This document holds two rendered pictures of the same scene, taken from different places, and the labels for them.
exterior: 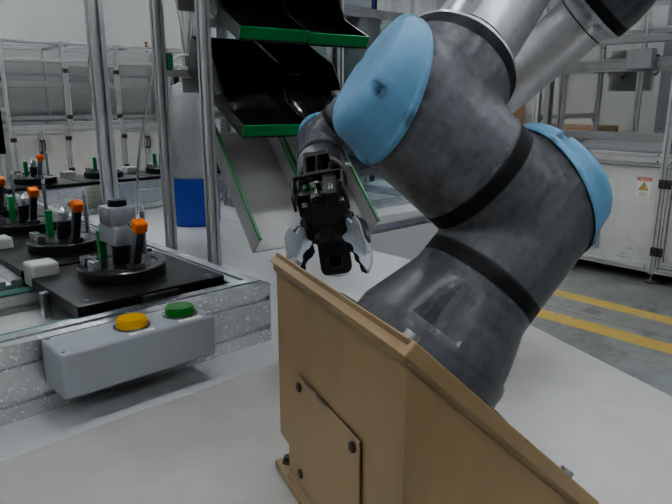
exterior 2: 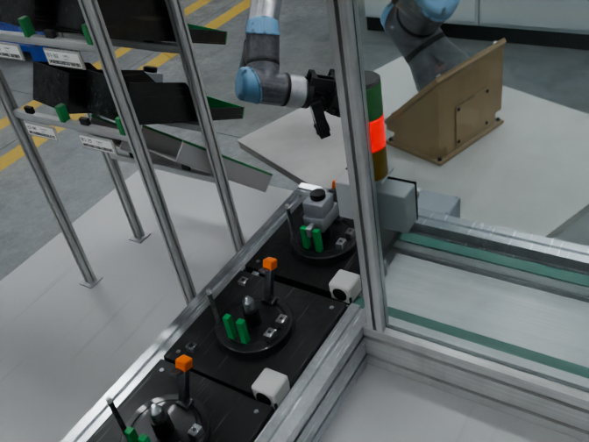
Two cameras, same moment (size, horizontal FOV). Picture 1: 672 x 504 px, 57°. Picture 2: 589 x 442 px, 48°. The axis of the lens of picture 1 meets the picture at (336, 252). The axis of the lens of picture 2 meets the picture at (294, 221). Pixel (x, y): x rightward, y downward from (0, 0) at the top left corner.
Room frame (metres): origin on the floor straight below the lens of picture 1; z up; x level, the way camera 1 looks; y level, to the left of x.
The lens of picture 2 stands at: (1.19, 1.37, 1.82)
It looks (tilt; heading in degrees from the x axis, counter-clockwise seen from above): 37 degrees down; 261
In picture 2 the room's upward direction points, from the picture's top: 11 degrees counter-clockwise
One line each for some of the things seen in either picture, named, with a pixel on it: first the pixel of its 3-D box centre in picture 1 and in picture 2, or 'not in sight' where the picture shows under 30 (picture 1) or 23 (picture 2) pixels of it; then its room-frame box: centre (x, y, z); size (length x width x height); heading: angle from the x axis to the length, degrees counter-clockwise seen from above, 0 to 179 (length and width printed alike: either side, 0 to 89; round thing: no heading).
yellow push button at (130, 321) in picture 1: (131, 324); not in sight; (0.77, 0.27, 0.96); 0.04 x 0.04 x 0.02
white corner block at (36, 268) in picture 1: (41, 273); (345, 287); (0.99, 0.49, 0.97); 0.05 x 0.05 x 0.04; 43
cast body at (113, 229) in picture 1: (115, 220); (317, 210); (0.99, 0.36, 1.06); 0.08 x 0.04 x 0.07; 43
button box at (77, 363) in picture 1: (133, 346); not in sight; (0.77, 0.27, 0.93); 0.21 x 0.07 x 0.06; 133
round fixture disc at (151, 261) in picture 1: (122, 268); (324, 238); (0.98, 0.35, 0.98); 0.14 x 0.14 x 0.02
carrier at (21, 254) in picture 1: (64, 226); (251, 312); (1.17, 0.53, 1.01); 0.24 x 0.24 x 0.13; 43
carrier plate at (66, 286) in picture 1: (123, 279); (326, 245); (0.98, 0.35, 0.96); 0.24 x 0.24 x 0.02; 43
